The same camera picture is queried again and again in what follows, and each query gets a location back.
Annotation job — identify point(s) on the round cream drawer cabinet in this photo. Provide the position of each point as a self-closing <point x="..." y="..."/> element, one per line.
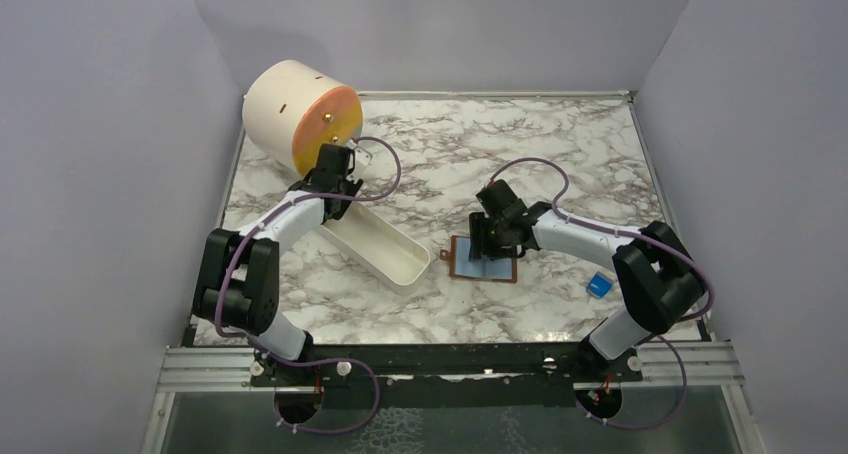
<point x="291" y="110"/>

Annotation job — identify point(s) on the brown leather card holder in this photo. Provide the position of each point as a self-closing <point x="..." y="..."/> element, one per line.
<point x="462" y="266"/>

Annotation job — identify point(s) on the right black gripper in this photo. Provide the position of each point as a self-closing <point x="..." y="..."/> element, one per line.
<point x="480" y="246"/>

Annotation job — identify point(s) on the white rectangular plastic tray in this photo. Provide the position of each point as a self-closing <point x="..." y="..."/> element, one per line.
<point x="396" y="259"/>

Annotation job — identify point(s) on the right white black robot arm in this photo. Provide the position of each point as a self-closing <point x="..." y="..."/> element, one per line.
<point x="657" y="279"/>

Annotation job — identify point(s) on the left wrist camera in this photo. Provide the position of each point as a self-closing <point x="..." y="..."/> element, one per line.
<point x="362" y="158"/>

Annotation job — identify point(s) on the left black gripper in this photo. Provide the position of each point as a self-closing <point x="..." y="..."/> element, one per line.
<point x="350" y="184"/>

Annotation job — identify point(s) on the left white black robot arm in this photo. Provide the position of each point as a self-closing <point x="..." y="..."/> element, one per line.
<point x="237" y="288"/>

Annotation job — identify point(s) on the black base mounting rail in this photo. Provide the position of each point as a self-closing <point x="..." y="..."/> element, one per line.
<point x="351" y="376"/>

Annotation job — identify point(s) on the small blue object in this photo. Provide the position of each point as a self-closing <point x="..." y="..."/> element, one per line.
<point x="599" y="285"/>

